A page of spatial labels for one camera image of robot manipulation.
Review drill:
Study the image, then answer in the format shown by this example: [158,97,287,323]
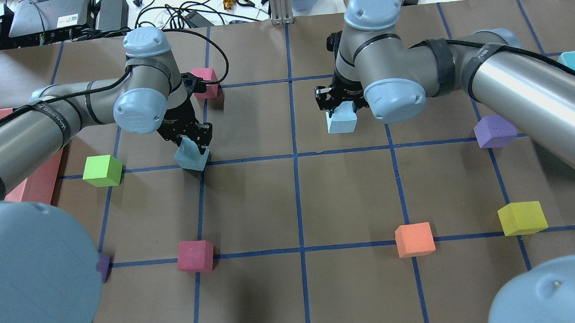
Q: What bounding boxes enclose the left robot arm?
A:
[0,26,212,323]

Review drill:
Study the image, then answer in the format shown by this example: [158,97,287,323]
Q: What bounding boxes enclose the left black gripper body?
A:
[157,73,200,146]

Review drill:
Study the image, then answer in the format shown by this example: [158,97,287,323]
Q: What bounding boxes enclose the far orange foam block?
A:
[395,222,436,259]

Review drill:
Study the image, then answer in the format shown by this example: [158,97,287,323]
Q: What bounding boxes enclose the right purple foam block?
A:
[473,115,518,149]

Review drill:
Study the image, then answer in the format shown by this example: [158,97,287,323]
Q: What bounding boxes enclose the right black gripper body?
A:
[328,31,369,111]

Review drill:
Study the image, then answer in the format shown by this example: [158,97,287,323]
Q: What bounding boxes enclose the light blue block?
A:
[325,101,358,134]
[174,138,210,172]

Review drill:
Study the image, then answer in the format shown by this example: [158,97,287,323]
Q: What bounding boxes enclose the left purple foam block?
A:
[96,252,112,284]

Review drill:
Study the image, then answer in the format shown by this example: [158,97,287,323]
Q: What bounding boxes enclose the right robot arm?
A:
[315,0,575,323]

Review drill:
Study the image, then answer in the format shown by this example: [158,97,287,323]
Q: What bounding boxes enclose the near middle red block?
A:
[190,67,219,100]

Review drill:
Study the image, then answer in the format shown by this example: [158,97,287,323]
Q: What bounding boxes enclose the far middle red block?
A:
[176,240,215,273]

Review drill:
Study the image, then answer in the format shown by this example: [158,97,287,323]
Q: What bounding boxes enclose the green foam block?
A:
[82,155,123,188]

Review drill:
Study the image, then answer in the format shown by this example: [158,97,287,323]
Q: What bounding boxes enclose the purple foam block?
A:
[96,252,112,284]
[473,115,518,149]

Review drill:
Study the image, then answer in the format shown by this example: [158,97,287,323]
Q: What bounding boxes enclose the red block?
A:
[190,67,219,100]
[176,240,215,273]

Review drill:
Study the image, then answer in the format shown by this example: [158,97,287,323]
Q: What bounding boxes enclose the yellow foam block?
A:
[497,202,549,236]

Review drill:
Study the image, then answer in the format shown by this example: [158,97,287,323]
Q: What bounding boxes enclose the pink plastic tray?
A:
[0,106,72,201]

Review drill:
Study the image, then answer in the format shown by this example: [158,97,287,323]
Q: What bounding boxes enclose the aluminium frame post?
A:
[269,0,294,25]

